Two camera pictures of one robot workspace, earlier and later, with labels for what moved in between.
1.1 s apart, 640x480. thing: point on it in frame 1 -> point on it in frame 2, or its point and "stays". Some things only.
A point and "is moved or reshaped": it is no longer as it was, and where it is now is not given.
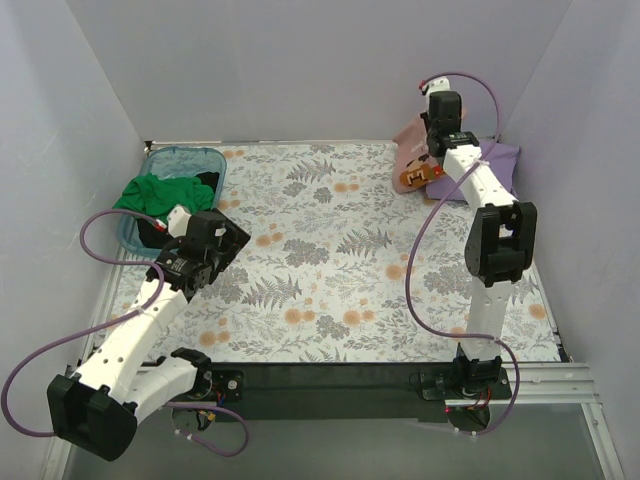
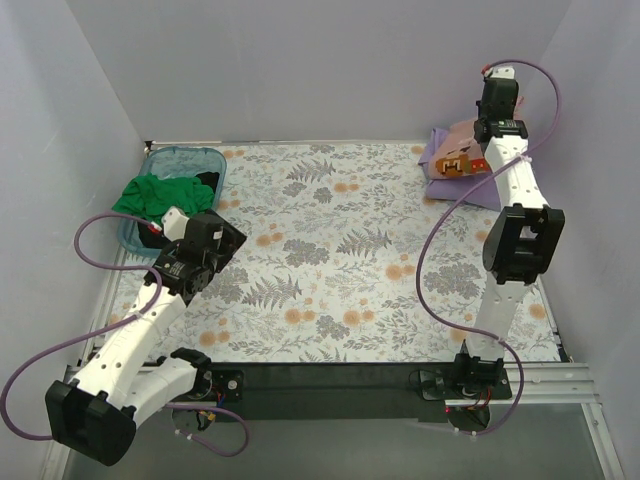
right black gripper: [426, 120] -> [498, 98]
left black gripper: [232, 235] stays
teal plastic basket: [171, 162] stays
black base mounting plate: [266, 391] stays
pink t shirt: [414, 164] is moved or reshaped
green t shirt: [157, 196] stays
